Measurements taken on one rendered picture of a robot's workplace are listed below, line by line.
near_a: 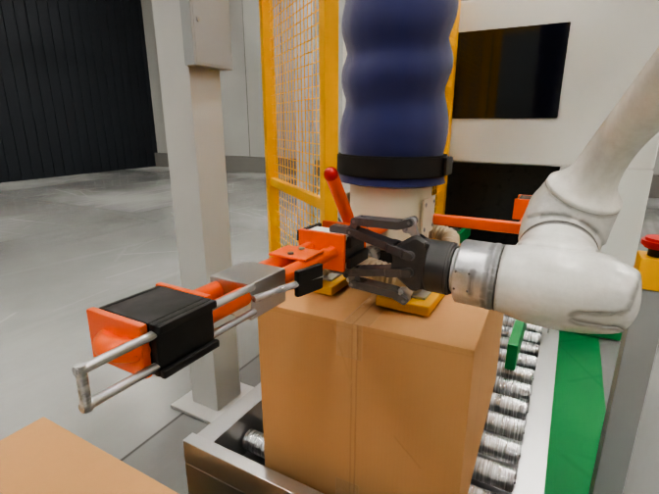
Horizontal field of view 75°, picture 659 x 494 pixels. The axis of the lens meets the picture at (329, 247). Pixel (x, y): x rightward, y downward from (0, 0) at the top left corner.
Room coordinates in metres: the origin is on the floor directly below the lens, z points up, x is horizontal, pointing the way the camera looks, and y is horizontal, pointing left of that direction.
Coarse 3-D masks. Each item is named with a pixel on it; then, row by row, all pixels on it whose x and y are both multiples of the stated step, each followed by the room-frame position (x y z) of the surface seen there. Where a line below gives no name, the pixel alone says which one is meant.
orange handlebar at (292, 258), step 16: (448, 224) 0.87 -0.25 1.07; (464, 224) 0.85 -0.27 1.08; (480, 224) 0.84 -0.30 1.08; (496, 224) 0.82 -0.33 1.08; (512, 224) 0.81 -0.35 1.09; (288, 256) 0.56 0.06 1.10; (304, 256) 0.56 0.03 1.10; (320, 256) 0.59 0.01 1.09; (336, 256) 0.63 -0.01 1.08; (288, 272) 0.52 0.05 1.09; (208, 288) 0.45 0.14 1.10; (240, 304) 0.43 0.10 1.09; (96, 336) 0.34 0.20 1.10; (112, 336) 0.33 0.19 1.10; (96, 352) 0.32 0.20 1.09; (128, 352) 0.32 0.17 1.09
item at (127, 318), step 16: (160, 288) 0.41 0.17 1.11; (176, 288) 0.41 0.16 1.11; (112, 304) 0.37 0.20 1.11; (128, 304) 0.37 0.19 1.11; (144, 304) 0.37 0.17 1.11; (160, 304) 0.37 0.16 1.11; (176, 304) 0.37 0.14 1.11; (96, 320) 0.35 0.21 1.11; (112, 320) 0.34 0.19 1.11; (128, 320) 0.34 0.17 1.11; (144, 320) 0.34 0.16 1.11; (128, 336) 0.33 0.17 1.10; (144, 352) 0.32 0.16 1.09; (128, 368) 0.33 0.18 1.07
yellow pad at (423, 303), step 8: (416, 296) 0.72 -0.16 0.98; (424, 296) 0.71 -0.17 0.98; (432, 296) 0.73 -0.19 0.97; (440, 296) 0.75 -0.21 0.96; (384, 304) 0.72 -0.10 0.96; (392, 304) 0.71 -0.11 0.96; (400, 304) 0.70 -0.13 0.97; (408, 304) 0.70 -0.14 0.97; (416, 304) 0.69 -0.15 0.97; (424, 304) 0.69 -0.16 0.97; (432, 304) 0.70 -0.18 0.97; (408, 312) 0.70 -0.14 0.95; (416, 312) 0.69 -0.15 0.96; (424, 312) 0.68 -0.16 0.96
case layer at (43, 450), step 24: (24, 432) 0.89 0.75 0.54; (48, 432) 0.89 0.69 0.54; (0, 456) 0.81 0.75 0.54; (24, 456) 0.81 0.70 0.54; (48, 456) 0.81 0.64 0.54; (72, 456) 0.81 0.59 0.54; (96, 456) 0.81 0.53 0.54; (0, 480) 0.74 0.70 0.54; (24, 480) 0.74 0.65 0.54; (48, 480) 0.74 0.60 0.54; (72, 480) 0.74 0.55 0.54; (96, 480) 0.74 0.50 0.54; (120, 480) 0.74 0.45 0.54; (144, 480) 0.74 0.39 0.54
